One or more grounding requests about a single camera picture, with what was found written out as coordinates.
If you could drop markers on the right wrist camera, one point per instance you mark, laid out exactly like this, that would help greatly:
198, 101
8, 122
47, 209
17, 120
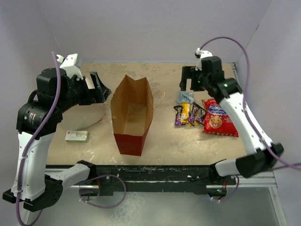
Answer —
200, 54

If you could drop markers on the white blue snack wrapper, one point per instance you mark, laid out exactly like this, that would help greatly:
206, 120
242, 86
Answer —
184, 97

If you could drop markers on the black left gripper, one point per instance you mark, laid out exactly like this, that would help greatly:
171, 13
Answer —
98, 95

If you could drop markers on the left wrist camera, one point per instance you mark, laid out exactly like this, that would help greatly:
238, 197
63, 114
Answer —
71, 64

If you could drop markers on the brown purple candy pack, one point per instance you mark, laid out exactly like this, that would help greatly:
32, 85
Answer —
194, 111

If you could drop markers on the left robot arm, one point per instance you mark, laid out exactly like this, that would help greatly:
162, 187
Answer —
37, 121

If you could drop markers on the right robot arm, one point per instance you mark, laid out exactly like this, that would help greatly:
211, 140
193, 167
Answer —
261, 151

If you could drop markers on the small white green box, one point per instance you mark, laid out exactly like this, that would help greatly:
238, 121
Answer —
76, 136

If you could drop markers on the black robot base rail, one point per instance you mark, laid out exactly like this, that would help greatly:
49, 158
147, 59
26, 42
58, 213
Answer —
196, 179

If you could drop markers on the red paper bag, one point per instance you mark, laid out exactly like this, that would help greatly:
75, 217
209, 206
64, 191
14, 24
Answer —
132, 108

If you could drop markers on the brown green candy pack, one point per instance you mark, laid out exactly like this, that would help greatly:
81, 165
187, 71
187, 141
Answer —
201, 115

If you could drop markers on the white cylindrical container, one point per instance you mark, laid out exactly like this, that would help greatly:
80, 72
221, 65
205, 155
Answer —
82, 116

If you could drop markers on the red cookie snack bag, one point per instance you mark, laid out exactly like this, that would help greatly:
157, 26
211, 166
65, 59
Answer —
216, 121

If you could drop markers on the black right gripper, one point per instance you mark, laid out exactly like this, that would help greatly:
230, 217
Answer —
189, 72

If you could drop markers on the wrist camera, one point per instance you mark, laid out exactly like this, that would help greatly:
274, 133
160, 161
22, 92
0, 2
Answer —
200, 54
71, 64

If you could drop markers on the yellow snack pack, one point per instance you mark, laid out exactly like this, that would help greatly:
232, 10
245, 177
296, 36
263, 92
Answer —
185, 112

